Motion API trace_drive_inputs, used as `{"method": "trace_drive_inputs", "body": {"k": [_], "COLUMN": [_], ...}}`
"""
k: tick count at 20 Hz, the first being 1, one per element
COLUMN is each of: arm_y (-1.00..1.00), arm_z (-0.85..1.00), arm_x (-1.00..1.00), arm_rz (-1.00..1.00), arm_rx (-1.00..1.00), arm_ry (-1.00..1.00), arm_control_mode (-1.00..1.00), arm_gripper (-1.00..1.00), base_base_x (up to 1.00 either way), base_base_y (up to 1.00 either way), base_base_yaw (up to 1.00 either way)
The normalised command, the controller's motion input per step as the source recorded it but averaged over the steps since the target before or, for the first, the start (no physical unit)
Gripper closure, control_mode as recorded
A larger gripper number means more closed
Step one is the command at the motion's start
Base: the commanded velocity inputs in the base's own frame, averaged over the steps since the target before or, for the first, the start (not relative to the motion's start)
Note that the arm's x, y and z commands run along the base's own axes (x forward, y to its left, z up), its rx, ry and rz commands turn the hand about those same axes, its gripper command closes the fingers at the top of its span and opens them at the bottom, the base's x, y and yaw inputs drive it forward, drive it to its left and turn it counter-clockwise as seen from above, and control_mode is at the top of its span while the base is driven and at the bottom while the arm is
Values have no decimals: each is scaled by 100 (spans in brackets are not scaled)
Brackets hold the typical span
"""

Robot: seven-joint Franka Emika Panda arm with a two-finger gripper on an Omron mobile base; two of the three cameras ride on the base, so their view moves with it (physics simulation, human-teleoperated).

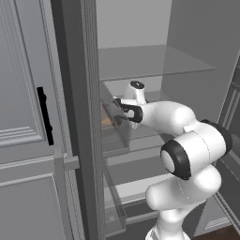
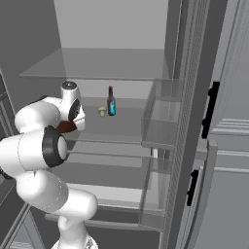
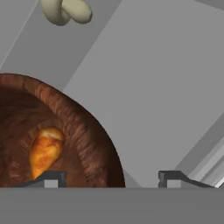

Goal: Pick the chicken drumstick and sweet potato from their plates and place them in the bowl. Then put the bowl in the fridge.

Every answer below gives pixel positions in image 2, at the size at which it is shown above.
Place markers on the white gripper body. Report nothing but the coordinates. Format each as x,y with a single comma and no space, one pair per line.
80,121

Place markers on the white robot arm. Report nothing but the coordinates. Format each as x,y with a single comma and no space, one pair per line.
39,155

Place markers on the brown bowl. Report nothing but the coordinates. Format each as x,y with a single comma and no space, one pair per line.
67,127

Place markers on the glass fridge shelf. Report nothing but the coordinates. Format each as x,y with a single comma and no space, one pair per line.
126,128
97,63
107,160

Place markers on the clear fridge door bin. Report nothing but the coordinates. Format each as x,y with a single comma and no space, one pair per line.
155,197
162,126

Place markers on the grey fridge body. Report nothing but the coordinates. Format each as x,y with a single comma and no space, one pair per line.
107,29

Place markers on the grey fridge door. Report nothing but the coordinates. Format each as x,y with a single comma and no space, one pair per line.
191,97
7,207

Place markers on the beige mushroom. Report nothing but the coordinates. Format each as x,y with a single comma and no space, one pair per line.
102,111

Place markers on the dark bottle with blue label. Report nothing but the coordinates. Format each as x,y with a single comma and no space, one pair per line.
111,104

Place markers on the grey cupboard door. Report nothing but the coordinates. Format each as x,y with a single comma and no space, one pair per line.
235,71
223,201

